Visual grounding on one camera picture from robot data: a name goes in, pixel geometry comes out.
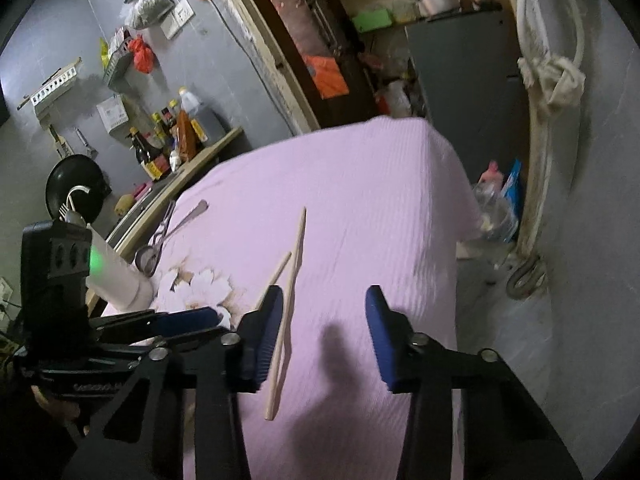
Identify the wooden chopstick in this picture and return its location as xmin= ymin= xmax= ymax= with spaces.
xmin=255 ymin=252 xmax=292 ymax=310
xmin=264 ymin=207 xmax=307 ymax=422

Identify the steel spoon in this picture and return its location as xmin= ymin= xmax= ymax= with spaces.
xmin=134 ymin=200 xmax=208 ymax=277

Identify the steel fork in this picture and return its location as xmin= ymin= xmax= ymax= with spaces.
xmin=58 ymin=204 xmax=87 ymax=228

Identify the beige kitchen counter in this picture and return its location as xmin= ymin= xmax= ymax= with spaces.
xmin=112 ymin=127 xmax=244 ymax=259

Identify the steel kitchen sink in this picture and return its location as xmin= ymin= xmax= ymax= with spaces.
xmin=104 ymin=183 xmax=165 ymax=247

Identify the left hand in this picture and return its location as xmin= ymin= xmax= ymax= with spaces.
xmin=30 ymin=386 xmax=80 ymax=425

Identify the white plastic utensil holder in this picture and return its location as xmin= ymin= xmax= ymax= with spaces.
xmin=87 ymin=226 xmax=154 ymax=313

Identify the yellow sponge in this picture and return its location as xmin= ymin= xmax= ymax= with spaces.
xmin=114 ymin=194 xmax=136 ymax=218

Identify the pink floral table cloth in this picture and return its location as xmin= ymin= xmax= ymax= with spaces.
xmin=102 ymin=115 xmax=484 ymax=480

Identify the dark soy sauce bottle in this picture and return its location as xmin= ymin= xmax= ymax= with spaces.
xmin=128 ymin=127 xmax=170 ymax=182

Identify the curved steel faucet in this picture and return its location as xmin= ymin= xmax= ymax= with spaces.
xmin=66 ymin=185 xmax=93 ymax=219

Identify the black frying pan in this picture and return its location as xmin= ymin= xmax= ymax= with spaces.
xmin=44 ymin=154 xmax=112 ymax=223

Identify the orange seasoning packet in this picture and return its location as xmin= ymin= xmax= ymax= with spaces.
xmin=177 ymin=110 xmax=198 ymax=162

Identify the large oil jug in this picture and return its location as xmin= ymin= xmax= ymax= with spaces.
xmin=178 ymin=87 xmax=226 ymax=146

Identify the red plastic bag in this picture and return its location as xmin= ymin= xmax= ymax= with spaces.
xmin=128 ymin=36 xmax=155 ymax=75

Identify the grey cabinet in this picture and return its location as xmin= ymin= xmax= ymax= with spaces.
xmin=406 ymin=10 xmax=529 ymax=182

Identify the knotted beige rag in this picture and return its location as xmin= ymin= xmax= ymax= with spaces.
xmin=518 ymin=54 xmax=586 ymax=116

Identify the green box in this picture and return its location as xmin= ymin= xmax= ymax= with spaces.
xmin=352 ymin=8 xmax=394 ymax=32

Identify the hanging bag of dried goods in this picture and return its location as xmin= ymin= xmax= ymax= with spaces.
xmin=124 ymin=0 xmax=175 ymax=30

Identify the aluminium cooking pot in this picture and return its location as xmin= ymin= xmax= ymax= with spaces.
xmin=413 ymin=0 xmax=461 ymax=18

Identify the black camera box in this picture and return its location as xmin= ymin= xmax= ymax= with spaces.
xmin=21 ymin=220 xmax=93 ymax=363

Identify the white wall box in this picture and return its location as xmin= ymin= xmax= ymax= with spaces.
xmin=96 ymin=94 xmax=129 ymax=133

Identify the grey wall shelf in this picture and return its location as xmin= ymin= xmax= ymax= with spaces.
xmin=103 ymin=36 xmax=134 ymax=90

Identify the white wall basket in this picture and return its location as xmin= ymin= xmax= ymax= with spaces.
xmin=16 ymin=56 xmax=82 ymax=119

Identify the white wall socket panel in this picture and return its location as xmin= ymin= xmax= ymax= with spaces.
xmin=160 ymin=0 xmax=194 ymax=40

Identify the wooden door frame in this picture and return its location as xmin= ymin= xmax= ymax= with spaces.
xmin=234 ymin=0 xmax=514 ymax=131

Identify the white hose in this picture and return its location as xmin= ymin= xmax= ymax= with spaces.
xmin=514 ymin=0 xmax=586 ymax=261

